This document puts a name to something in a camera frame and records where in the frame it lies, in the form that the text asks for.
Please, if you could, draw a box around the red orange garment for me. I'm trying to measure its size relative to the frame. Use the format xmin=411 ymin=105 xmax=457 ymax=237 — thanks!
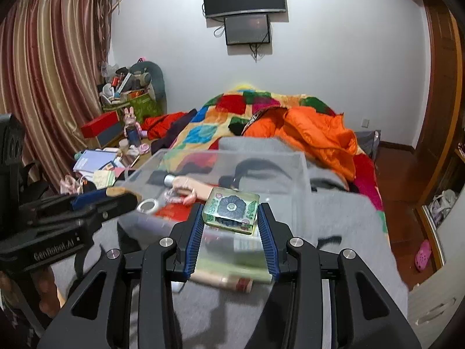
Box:
xmin=141 ymin=113 xmax=190 ymax=141

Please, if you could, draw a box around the grey green plush toy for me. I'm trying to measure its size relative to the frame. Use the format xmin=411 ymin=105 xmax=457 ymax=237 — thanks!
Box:
xmin=129 ymin=61 xmax=166 ymax=104

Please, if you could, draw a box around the beige tube with silver cap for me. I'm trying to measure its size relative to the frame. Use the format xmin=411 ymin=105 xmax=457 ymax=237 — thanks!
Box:
xmin=163 ymin=174 xmax=212 ymax=206

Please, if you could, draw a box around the blue notebook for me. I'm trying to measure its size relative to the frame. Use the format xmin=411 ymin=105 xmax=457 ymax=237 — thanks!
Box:
xmin=73 ymin=149 xmax=119 ymax=174

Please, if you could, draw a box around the grey fabric bag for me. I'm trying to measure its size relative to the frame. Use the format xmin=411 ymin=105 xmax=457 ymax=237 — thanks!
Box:
xmin=354 ymin=129 xmax=382 ymax=161

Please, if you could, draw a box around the small black wall monitor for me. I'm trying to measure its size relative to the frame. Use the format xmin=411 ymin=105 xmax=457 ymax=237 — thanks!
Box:
xmin=223 ymin=14 xmax=272 ymax=46

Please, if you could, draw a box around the dark purple garment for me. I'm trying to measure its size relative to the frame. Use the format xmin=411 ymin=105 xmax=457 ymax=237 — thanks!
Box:
xmin=151 ymin=109 xmax=199 ymax=150

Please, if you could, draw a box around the grey blue box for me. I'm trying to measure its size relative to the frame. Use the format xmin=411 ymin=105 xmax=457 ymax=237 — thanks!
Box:
xmin=96 ymin=124 xmax=126 ymax=148

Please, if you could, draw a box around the brown wooden wardrobe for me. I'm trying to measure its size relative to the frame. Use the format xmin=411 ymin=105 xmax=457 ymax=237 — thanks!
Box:
xmin=414 ymin=0 xmax=465 ymax=199

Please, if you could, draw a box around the red long box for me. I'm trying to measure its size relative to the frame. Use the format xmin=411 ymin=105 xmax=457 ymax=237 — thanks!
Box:
xmin=80 ymin=111 xmax=121 ymax=139

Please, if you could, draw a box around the white drawer front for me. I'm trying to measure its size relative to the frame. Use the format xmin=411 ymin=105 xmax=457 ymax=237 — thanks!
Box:
xmin=407 ymin=262 xmax=465 ymax=349

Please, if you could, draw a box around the colourful patchwork quilt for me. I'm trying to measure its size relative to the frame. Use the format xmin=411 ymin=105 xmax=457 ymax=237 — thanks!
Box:
xmin=169 ymin=85 xmax=392 ymax=248

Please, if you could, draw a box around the orange puffer jacket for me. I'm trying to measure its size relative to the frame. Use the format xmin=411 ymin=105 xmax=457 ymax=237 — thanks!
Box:
xmin=229 ymin=106 xmax=359 ymax=183

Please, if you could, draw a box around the blue water bottle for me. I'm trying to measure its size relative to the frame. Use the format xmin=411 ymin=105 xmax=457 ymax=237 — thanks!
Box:
xmin=126 ymin=125 xmax=142 ymax=147

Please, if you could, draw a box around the person's left hand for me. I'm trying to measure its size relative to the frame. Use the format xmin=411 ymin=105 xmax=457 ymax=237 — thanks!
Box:
xmin=0 ymin=265 xmax=61 ymax=321

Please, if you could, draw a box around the green gift box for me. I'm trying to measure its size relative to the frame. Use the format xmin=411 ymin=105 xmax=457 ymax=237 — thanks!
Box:
xmin=102 ymin=92 xmax=162 ymax=117

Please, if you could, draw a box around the green patterned booklet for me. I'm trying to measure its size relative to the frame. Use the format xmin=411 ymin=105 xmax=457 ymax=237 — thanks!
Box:
xmin=92 ymin=170 xmax=117 ymax=190

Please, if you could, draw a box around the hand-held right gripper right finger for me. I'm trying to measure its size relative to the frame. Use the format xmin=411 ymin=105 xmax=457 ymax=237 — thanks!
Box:
xmin=243 ymin=202 xmax=422 ymax=349

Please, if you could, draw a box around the pile of desk clutter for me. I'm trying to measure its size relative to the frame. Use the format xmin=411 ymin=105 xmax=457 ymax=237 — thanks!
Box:
xmin=99 ymin=65 xmax=146 ymax=103

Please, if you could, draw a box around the pink clog shoe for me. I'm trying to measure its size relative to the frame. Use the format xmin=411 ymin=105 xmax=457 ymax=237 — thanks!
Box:
xmin=414 ymin=239 xmax=433 ymax=273

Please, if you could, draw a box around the red foil packet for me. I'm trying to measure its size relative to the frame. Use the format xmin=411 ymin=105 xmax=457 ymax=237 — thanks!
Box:
xmin=156 ymin=205 xmax=190 ymax=227

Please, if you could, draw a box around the pink bunny toy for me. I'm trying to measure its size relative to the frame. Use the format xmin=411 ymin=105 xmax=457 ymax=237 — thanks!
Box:
xmin=123 ymin=107 xmax=141 ymax=132

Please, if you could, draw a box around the striped curtain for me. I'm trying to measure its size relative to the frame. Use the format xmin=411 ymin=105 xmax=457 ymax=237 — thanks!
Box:
xmin=0 ymin=0 xmax=114 ymax=191

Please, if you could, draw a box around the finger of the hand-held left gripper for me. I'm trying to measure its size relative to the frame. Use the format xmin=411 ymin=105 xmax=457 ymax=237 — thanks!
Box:
xmin=20 ymin=189 xmax=112 ymax=221
xmin=34 ymin=193 xmax=141 ymax=241

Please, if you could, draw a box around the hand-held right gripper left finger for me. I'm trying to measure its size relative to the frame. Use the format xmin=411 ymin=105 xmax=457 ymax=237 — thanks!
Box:
xmin=36 ymin=204 xmax=206 ymax=349

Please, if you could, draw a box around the beige cosmetic tube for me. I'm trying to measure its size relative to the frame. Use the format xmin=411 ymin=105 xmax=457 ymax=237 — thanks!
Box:
xmin=189 ymin=268 xmax=255 ymax=294

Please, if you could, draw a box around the clear plastic storage box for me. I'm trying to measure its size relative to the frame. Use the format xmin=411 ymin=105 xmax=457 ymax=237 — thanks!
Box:
xmin=118 ymin=149 xmax=314 ymax=285

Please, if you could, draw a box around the white handbag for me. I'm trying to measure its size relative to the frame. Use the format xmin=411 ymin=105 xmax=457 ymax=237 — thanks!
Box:
xmin=429 ymin=189 xmax=459 ymax=227

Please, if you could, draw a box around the green flower tin box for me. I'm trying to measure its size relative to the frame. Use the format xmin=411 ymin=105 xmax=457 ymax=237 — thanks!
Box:
xmin=202 ymin=186 xmax=261 ymax=234

